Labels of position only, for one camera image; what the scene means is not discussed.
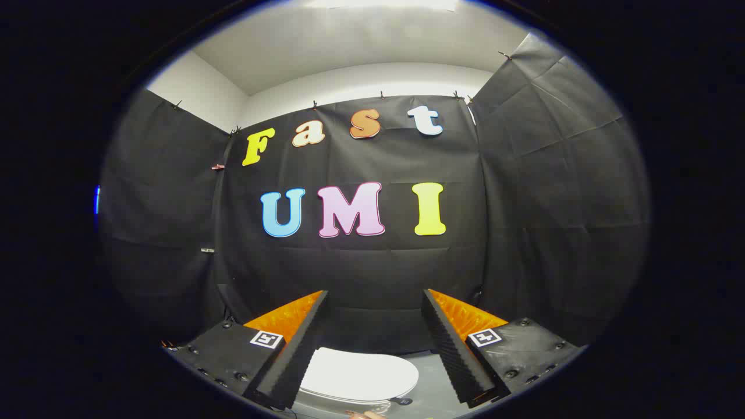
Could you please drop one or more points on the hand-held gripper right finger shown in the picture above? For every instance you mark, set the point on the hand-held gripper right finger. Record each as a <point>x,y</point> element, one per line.
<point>451,355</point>

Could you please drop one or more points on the white toilet lid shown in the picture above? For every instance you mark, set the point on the white toilet lid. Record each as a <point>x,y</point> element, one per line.
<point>361,372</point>

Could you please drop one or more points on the black backdrop cloth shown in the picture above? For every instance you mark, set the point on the black backdrop cloth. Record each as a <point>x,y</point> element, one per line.
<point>361,267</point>

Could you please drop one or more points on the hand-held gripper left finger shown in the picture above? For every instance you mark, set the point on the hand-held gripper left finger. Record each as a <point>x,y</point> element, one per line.
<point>300,355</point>

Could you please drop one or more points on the small black object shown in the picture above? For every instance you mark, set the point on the small black object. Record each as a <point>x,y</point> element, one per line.
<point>403,401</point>

